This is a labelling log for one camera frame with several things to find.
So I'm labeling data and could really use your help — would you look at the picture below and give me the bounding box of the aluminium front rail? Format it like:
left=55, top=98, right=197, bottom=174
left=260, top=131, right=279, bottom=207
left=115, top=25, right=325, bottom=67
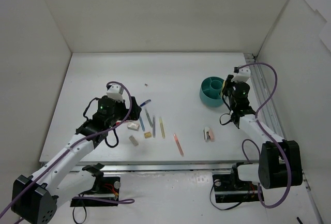
left=66, top=161, right=259, bottom=173

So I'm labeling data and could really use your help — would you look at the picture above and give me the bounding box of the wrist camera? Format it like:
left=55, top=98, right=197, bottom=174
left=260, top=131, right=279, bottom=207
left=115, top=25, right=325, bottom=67
left=231, top=67, right=251, bottom=83
left=106, top=84, right=124, bottom=102

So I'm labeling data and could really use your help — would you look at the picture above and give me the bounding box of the purple slim highlighter pen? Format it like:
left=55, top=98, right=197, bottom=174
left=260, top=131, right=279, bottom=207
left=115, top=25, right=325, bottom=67
left=152, top=115, right=156, bottom=138

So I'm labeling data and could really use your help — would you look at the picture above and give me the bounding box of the aluminium right rail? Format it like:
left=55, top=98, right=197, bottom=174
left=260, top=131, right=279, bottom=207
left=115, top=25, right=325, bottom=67
left=249, top=64, right=284, bottom=137

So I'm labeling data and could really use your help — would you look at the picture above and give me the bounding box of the yellow slim highlighter pen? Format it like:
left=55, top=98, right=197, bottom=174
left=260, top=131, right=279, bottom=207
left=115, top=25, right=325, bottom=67
left=159, top=117, right=166, bottom=139

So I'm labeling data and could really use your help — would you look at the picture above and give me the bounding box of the dirty white eraser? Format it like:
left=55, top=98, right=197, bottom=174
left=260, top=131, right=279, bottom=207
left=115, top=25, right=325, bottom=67
left=129, top=136, right=139, bottom=146

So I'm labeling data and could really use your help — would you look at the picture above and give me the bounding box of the yellow eraser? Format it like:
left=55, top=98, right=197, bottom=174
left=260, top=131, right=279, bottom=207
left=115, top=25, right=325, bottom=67
left=144, top=132, right=153, bottom=139

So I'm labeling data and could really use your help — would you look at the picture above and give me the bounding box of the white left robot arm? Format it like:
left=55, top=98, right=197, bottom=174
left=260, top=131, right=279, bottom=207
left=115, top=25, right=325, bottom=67
left=10, top=95, right=142, bottom=223

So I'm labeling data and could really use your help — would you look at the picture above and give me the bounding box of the green slim highlighter pen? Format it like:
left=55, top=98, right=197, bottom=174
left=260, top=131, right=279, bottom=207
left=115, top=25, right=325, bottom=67
left=144, top=108, right=153, bottom=127

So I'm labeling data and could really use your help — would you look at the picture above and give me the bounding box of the orange slim highlighter pen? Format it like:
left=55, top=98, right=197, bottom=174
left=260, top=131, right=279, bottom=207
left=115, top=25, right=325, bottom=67
left=173, top=133, right=184, bottom=157

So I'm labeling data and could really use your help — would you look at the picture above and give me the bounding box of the teal round desk organizer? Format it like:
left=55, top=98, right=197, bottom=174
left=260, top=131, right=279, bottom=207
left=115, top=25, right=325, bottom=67
left=199, top=77, right=224, bottom=108

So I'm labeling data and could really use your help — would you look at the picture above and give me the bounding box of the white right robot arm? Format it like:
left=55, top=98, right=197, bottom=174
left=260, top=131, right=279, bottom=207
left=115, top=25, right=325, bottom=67
left=221, top=74, right=303, bottom=189

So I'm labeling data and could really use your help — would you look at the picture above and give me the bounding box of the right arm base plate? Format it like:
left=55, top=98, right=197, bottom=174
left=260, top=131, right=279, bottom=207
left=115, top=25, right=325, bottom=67
left=212, top=174, right=259, bottom=204

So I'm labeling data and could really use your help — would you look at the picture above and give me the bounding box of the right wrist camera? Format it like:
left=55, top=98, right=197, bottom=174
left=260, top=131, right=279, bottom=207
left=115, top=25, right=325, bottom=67
left=231, top=67, right=251, bottom=83

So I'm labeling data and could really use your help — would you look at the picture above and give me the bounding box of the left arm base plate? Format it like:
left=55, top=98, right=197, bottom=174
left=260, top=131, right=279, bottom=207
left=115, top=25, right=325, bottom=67
left=70, top=176, right=121, bottom=207

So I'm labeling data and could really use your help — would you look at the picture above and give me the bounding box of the blue slim highlighter pen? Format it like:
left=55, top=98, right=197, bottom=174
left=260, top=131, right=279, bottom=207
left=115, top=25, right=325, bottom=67
left=139, top=116, right=145, bottom=132

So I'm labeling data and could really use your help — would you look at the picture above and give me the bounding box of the fat yellow highlighter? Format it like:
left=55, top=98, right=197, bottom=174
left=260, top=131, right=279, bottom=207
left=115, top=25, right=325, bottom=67
left=220, top=80, right=227, bottom=97

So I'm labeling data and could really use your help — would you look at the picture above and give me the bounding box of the small white pink stapler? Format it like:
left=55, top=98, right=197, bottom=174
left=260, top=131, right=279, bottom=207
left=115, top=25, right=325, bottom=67
left=203, top=127, right=214, bottom=142

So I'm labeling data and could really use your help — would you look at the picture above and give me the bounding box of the aluminium rail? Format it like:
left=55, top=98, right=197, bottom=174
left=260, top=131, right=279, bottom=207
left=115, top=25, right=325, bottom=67
left=249, top=64, right=284, bottom=137
left=66, top=161, right=259, bottom=173

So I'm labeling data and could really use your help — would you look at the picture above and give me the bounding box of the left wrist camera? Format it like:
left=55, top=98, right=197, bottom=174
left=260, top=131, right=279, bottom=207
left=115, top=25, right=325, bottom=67
left=106, top=84, right=124, bottom=102

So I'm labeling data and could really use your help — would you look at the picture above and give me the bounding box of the blue gel pen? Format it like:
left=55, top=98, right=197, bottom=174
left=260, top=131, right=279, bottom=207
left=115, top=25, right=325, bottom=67
left=140, top=99, right=151, bottom=107

